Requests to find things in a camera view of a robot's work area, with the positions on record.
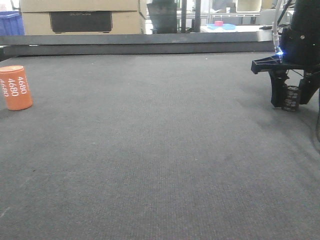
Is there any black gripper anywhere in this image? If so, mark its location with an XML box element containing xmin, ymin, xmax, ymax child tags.
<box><xmin>268</xmin><ymin>0</ymin><xmax>320</xmax><ymax>108</ymax></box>

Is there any pink tape roll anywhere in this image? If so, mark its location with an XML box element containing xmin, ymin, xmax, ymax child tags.
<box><xmin>214</xmin><ymin>20</ymin><xmax>224</xmax><ymax>27</ymax></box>

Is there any orange cylinder marked 4680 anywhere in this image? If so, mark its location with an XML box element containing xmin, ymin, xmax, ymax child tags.
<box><xmin>0</xmin><ymin>65</ymin><xmax>33</xmax><ymax>111</ymax></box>

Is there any blue plastic crate far left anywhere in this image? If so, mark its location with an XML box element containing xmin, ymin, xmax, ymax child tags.
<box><xmin>0</xmin><ymin>11</ymin><xmax>25</xmax><ymax>36</ymax></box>

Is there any black cylindrical capacitor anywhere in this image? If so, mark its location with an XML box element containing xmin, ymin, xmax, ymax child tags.
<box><xmin>281</xmin><ymin>85</ymin><xmax>301</xmax><ymax>112</ymax></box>

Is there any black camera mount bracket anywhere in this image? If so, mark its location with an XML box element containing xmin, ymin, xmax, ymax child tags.
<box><xmin>251</xmin><ymin>55</ymin><xmax>288</xmax><ymax>75</ymax></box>

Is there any black bin in background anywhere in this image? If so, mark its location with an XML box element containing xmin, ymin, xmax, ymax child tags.
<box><xmin>146</xmin><ymin>0</ymin><xmax>178</xmax><ymax>34</ymax></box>

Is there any white background table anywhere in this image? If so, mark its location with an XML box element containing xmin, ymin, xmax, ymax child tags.
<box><xmin>200</xmin><ymin>24</ymin><xmax>272</xmax><ymax>33</ymax></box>

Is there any cardboard box with black print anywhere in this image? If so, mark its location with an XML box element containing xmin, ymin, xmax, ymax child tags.
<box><xmin>19</xmin><ymin>0</ymin><xmax>147</xmax><ymax>35</ymax></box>

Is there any light blue tray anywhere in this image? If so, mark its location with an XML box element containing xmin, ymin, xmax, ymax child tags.
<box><xmin>206</xmin><ymin>23</ymin><xmax>237</xmax><ymax>31</ymax></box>

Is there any white cable with blue light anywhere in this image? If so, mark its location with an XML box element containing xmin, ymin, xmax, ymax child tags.
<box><xmin>271</xmin><ymin>0</ymin><xmax>285</xmax><ymax>63</ymax></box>

